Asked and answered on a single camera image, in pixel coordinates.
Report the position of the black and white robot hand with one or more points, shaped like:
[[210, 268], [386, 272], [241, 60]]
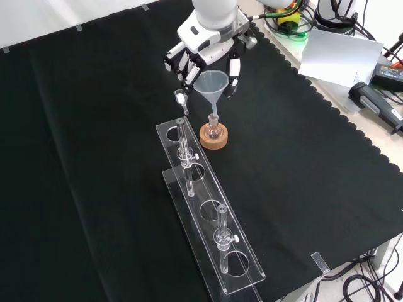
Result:
[[207, 47]]

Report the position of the clear tape strip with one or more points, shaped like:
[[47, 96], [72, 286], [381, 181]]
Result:
[[320, 262]]

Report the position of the yellow stop button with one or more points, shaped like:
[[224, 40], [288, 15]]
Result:
[[288, 20]]

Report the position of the clear acrylic funnel stand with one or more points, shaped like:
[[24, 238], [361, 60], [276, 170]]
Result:
[[217, 226]]

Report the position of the clear plastic funnel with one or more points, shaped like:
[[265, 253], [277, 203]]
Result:
[[210, 83]]

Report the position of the black cloth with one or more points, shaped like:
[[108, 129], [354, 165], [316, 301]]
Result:
[[94, 157]]

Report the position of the small glass round-bottom flask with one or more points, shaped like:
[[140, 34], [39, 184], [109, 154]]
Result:
[[213, 131]]

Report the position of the black and grey handheld device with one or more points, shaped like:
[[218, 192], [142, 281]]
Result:
[[374, 102]]

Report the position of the grey table leg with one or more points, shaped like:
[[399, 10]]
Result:
[[384, 251]]

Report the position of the grey tape piece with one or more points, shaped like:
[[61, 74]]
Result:
[[145, 7], [79, 28], [6, 50]]

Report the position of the small clear weighing funnel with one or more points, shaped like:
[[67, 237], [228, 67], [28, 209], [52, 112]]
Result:
[[180, 97]]

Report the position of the grey metal bracket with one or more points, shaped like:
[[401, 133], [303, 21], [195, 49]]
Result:
[[302, 291]]

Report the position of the black power adapter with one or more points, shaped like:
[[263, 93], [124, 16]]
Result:
[[388, 75]]

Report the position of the pale board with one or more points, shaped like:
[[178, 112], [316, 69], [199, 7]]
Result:
[[340, 56]]

